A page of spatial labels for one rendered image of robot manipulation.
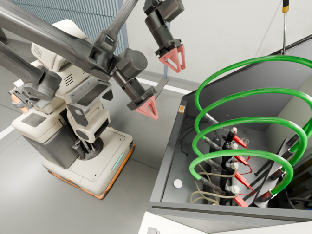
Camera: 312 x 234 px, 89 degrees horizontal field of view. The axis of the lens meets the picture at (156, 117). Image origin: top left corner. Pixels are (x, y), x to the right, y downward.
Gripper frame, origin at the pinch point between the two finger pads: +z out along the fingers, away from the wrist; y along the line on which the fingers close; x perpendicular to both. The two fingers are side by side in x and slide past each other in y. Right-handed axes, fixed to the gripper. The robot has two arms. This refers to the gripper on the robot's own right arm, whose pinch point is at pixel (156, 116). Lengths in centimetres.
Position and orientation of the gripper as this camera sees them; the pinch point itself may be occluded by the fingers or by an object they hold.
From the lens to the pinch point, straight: 54.6
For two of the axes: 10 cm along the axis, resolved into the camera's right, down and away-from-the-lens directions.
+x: 5.4, -6.1, 5.8
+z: 6.1, 7.6, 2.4
